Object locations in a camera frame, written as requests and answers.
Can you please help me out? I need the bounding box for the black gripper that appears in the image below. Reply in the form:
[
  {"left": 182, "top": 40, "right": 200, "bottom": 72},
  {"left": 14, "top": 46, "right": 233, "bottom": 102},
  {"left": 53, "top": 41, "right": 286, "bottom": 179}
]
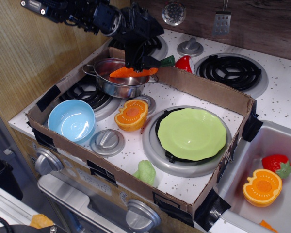
[{"left": 113, "top": 2, "right": 164, "bottom": 72}]

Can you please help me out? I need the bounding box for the orange toy carrot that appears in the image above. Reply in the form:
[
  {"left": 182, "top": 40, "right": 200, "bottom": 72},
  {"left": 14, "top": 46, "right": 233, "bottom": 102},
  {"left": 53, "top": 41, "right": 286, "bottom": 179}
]
[{"left": 109, "top": 55, "right": 177, "bottom": 78}]

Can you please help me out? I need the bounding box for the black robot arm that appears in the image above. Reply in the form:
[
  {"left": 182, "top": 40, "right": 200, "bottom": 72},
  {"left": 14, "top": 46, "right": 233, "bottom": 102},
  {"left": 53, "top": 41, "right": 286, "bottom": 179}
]
[{"left": 20, "top": 0, "right": 164, "bottom": 71}]

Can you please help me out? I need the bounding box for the light green plate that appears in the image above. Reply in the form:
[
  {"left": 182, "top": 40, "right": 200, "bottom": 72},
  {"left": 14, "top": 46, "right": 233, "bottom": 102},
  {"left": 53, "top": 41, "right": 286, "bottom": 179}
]
[{"left": 157, "top": 108, "right": 227, "bottom": 161}]

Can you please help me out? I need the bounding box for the black burner back left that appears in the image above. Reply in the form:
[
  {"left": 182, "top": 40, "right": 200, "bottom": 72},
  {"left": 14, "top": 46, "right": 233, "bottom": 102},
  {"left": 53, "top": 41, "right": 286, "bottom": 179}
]
[{"left": 107, "top": 36, "right": 162, "bottom": 55}]

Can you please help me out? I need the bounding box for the small steel pot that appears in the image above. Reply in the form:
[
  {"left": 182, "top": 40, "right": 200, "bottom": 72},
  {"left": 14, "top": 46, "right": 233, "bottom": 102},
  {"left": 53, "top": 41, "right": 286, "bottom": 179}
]
[{"left": 82, "top": 58, "right": 158, "bottom": 99}]

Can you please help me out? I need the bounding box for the silver stovetop knob middle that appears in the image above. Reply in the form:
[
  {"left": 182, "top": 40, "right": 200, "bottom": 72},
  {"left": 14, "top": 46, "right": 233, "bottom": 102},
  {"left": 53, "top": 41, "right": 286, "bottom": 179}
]
[{"left": 134, "top": 95, "right": 156, "bottom": 115}]

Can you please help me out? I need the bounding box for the silver stovetop knob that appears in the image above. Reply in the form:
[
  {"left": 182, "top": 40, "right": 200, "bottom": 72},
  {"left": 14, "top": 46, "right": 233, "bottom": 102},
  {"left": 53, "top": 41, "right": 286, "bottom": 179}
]
[
  {"left": 90, "top": 129, "right": 125, "bottom": 157},
  {"left": 134, "top": 95, "right": 156, "bottom": 115},
  {"left": 177, "top": 38, "right": 204, "bottom": 57}
]

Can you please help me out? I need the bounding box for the silver stovetop knob back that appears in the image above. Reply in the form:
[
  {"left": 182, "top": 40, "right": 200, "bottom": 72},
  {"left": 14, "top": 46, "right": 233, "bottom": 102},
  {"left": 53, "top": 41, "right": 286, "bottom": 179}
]
[{"left": 177, "top": 38, "right": 204, "bottom": 57}]

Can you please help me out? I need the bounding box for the hanging round steel strainer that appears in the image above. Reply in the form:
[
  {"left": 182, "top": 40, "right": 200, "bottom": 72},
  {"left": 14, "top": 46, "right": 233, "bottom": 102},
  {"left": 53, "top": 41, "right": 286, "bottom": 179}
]
[{"left": 162, "top": 0, "right": 186, "bottom": 26}]

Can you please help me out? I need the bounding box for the orange half on stove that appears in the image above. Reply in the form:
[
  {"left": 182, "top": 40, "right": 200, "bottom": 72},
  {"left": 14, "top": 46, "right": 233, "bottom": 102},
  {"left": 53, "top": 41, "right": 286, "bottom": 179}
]
[{"left": 114, "top": 99, "right": 148, "bottom": 132}]

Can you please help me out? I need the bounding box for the black burner front left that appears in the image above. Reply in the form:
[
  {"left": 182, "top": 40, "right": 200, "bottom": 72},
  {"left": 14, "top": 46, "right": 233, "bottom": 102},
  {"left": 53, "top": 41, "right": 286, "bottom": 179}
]
[{"left": 59, "top": 75, "right": 112, "bottom": 111}]

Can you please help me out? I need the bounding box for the silver stovetop knob front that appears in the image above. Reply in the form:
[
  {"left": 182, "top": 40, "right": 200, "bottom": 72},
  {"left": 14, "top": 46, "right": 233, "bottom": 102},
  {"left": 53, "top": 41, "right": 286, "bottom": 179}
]
[{"left": 90, "top": 129, "right": 125, "bottom": 157}]

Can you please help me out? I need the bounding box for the light blue bowl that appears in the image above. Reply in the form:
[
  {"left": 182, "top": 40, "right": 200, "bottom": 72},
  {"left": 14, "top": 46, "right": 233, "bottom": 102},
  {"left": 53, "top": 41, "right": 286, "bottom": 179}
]
[{"left": 48, "top": 100, "right": 96, "bottom": 144}]

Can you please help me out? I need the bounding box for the black burner back right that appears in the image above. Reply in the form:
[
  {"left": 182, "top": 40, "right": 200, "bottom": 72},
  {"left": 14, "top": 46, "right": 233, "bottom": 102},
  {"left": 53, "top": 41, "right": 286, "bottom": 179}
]
[{"left": 196, "top": 55, "right": 262, "bottom": 91}]

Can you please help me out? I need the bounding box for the light green toy vegetable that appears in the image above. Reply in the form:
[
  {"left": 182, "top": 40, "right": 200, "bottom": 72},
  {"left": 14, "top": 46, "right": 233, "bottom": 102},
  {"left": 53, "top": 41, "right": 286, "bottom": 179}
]
[{"left": 133, "top": 160, "right": 156, "bottom": 185}]

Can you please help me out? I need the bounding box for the silver oven knob left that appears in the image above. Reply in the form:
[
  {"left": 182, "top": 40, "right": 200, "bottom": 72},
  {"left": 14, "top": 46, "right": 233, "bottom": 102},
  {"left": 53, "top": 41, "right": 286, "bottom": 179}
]
[{"left": 34, "top": 148, "right": 64, "bottom": 175}]

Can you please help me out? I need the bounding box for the silver oven knob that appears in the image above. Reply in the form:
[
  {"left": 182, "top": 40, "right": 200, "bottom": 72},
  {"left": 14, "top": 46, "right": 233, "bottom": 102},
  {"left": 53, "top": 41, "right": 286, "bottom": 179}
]
[
  {"left": 34, "top": 148, "right": 64, "bottom": 175},
  {"left": 126, "top": 199, "right": 161, "bottom": 233}
]

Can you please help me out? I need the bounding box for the silver oven knob right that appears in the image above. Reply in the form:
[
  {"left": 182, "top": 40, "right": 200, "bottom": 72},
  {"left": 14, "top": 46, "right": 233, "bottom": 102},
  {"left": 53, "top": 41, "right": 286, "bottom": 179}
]
[{"left": 126, "top": 199, "right": 161, "bottom": 233}]

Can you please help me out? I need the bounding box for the red strawberry in sink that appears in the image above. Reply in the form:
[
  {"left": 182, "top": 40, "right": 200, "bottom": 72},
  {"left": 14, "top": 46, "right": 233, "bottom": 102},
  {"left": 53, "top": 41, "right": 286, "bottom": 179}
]
[{"left": 261, "top": 154, "right": 291, "bottom": 179}]

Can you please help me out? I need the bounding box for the orange half in sink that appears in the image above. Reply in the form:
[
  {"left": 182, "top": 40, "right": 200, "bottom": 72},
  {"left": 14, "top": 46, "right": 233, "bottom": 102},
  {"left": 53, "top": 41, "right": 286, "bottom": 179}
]
[{"left": 242, "top": 169, "right": 283, "bottom": 207}]

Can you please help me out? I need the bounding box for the silver sink basin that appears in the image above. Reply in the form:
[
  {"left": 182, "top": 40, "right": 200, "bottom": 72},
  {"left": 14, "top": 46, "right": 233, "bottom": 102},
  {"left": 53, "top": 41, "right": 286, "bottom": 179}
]
[{"left": 213, "top": 121, "right": 291, "bottom": 233}]

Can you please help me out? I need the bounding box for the orange object bottom left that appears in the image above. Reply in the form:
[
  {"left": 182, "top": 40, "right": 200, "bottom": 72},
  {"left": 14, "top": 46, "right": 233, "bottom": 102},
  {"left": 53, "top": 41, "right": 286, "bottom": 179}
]
[{"left": 29, "top": 214, "right": 54, "bottom": 229}]

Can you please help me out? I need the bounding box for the orange piece in sink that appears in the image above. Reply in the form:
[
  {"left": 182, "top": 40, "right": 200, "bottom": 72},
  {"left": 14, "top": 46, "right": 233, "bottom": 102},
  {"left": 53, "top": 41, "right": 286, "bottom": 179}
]
[{"left": 260, "top": 220, "right": 278, "bottom": 233}]

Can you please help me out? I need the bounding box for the silver oven door handle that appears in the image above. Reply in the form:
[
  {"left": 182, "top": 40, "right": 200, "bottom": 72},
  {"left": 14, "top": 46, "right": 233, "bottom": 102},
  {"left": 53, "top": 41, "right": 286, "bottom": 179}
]
[{"left": 38, "top": 174, "right": 125, "bottom": 233}]

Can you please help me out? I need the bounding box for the black cable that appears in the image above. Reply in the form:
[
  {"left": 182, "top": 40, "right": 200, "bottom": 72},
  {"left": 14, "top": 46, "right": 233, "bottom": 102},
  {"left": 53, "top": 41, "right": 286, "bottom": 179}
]
[{"left": 0, "top": 214, "right": 13, "bottom": 233}]

